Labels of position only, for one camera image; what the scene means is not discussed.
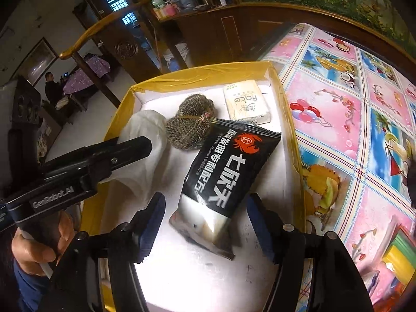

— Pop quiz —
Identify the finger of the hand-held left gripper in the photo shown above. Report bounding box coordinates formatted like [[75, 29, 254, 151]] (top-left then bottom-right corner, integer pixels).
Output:
[[37, 138, 119, 186], [86, 136, 153, 178]]

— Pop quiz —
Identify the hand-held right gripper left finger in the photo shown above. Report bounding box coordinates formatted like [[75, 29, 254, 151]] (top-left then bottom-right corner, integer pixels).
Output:
[[39, 192, 167, 312]]

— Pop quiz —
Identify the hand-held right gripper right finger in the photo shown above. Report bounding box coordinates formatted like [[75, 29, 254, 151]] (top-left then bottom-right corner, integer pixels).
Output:
[[246, 193, 374, 312]]

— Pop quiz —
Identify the white cloth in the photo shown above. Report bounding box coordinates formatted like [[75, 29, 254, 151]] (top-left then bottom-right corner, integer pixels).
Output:
[[110, 110, 170, 202]]

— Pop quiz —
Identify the black snack packet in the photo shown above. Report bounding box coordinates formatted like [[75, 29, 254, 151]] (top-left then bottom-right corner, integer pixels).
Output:
[[169, 119, 282, 261]]

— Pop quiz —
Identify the yellow cardboard box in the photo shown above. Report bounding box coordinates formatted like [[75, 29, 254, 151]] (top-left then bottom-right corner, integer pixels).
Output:
[[80, 62, 314, 312]]

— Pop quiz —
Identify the bagged colourful cloth pack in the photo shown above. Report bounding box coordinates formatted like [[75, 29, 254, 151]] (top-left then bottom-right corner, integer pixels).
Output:
[[380, 224, 416, 283]]

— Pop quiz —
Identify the person's left forearm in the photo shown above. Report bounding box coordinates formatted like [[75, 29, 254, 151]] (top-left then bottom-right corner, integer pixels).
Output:
[[13, 263, 46, 312]]

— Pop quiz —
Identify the person's left hand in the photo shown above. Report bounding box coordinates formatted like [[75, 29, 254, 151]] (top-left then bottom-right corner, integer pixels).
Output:
[[11, 211, 75, 277]]

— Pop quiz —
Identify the grey knitted scrubber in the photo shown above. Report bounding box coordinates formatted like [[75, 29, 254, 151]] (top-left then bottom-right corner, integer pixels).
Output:
[[166, 94, 217, 151]]

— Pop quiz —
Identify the dark wooden furniture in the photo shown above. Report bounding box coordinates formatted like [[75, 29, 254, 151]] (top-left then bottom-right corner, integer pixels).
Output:
[[8, 76, 43, 166]]

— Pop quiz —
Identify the table with purple cloth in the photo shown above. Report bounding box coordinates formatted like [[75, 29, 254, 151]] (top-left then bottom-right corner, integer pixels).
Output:
[[63, 55, 111, 105]]

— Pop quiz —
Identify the white plastic bucket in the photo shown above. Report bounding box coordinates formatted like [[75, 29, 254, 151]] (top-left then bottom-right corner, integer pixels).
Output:
[[162, 42, 190, 72]]

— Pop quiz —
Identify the cream tissue pack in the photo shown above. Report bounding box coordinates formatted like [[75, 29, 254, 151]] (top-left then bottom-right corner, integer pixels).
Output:
[[223, 80, 273, 124]]

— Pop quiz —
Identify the carved wooden chair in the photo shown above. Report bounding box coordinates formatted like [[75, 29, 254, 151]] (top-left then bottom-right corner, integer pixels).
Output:
[[58, 0, 183, 108]]

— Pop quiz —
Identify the pink plastic container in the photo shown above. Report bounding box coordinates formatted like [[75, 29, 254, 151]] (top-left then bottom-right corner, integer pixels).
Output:
[[153, 2, 178, 20]]

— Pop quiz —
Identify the wooden sideboard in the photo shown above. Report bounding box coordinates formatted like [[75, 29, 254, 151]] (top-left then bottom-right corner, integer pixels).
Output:
[[156, 3, 293, 72]]

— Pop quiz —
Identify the wooden door with window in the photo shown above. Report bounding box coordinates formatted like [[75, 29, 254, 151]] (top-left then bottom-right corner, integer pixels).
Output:
[[73, 0, 163, 82]]

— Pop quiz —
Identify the framed wall picture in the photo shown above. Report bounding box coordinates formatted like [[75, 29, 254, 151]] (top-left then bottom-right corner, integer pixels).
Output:
[[21, 37, 59, 87]]

